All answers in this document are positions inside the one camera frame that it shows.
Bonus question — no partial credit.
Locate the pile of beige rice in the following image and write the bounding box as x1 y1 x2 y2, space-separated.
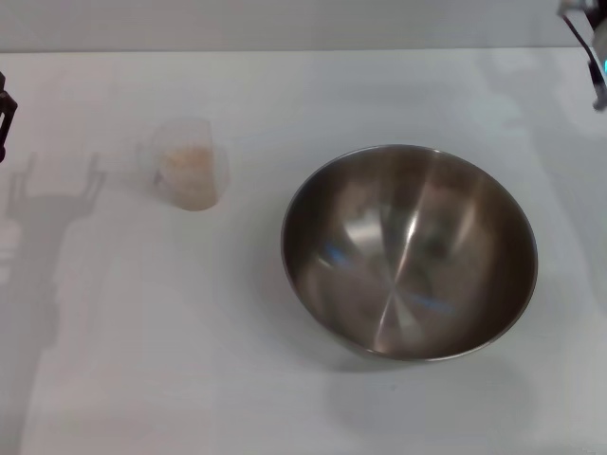
158 146 219 209

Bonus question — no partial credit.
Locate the stainless steel mixing bowl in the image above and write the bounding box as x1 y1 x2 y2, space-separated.
280 144 541 362

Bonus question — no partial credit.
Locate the clear plastic measuring cup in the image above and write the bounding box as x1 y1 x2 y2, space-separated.
137 118 231 210

